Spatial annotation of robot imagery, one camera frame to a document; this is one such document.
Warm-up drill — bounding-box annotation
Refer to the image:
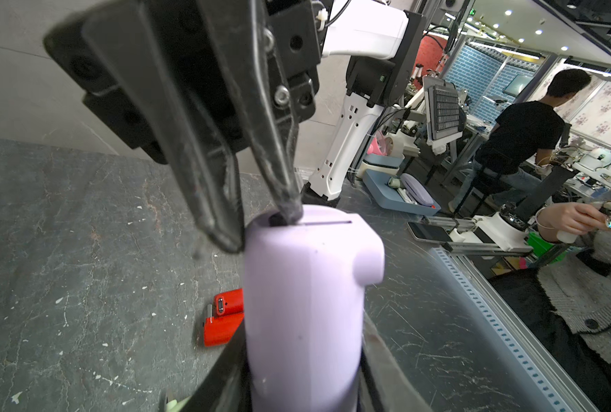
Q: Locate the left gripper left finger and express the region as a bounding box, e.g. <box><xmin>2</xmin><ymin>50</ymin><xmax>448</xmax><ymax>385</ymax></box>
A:
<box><xmin>180</xmin><ymin>324</ymin><xmax>249</xmax><ymax>411</ymax></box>

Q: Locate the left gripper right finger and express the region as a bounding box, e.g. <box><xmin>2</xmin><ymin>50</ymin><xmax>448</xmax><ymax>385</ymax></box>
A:
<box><xmin>359</xmin><ymin>313</ymin><xmax>432</xmax><ymax>412</ymax></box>

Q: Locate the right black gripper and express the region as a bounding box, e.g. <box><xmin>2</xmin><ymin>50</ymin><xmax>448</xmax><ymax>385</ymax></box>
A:
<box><xmin>44</xmin><ymin>1</ymin><xmax>320</xmax><ymax>253</ymax></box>

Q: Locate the green flashlight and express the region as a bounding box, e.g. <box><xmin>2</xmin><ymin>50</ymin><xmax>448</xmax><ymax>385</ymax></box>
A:
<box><xmin>163</xmin><ymin>396</ymin><xmax>190</xmax><ymax>412</ymax></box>

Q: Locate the red flashlight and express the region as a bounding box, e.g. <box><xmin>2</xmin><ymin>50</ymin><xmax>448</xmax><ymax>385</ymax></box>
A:
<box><xmin>214</xmin><ymin>288</ymin><xmax>244</xmax><ymax>317</ymax></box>
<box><xmin>203</xmin><ymin>312</ymin><xmax>245</xmax><ymax>347</ymax></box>

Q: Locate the purple flashlight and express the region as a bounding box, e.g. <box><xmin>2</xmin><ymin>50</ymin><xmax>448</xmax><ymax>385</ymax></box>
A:
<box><xmin>242</xmin><ymin>205</ymin><xmax>385</xmax><ymax>411</ymax></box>

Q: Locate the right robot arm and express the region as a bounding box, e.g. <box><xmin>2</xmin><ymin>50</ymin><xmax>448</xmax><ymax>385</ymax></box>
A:
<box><xmin>44</xmin><ymin>1</ymin><xmax>425</xmax><ymax>253</ymax></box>

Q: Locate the blue tray on desk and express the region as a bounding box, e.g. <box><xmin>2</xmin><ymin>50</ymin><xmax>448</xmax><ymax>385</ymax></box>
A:
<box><xmin>362</xmin><ymin>170</ymin><xmax>442</xmax><ymax>216</ymax></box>

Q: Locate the person in grey knit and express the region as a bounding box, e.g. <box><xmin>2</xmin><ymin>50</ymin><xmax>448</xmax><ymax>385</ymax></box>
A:
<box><xmin>490</xmin><ymin>202</ymin><xmax>611</xmax><ymax>411</ymax></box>

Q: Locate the person in black shirt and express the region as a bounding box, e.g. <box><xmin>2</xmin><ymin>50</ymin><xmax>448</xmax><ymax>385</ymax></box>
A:
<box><xmin>448</xmin><ymin>69</ymin><xmax>591</xmax><ymax>212</ymax></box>

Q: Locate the black smartphone on rail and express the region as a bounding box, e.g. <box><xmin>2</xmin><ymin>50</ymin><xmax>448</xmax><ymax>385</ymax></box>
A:
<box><xmin>408</xmin><ymin>221</ymin><xmax>452</xmax><ymax>245</ymax></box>

